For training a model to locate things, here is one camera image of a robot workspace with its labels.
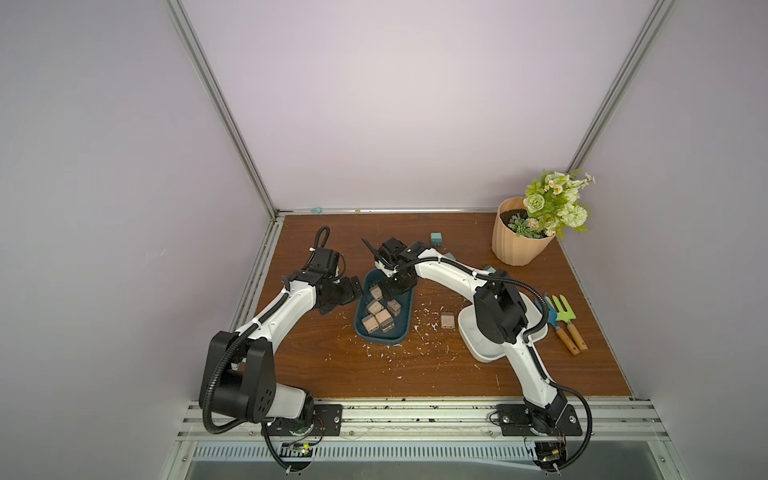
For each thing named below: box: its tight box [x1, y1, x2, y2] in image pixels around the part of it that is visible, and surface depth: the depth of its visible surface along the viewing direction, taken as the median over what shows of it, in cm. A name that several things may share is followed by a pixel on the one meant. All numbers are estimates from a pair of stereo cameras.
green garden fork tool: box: [545, 294, 588, 351], surface depth 92 cm
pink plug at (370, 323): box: [361, 314, 380, 333], surface depth 89 cm
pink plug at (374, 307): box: [366, 300, 384, 315], surface depth 92 cm
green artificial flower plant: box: [508, 168, 596, 241], surface depth 86 cm
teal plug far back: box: [430, 232, 442, 247], surface depth 112 cm
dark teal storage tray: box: [354, 268, 415, 343], surface depth 89 cm
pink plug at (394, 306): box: [387, 299, 401, 317], surface depth 91 cm
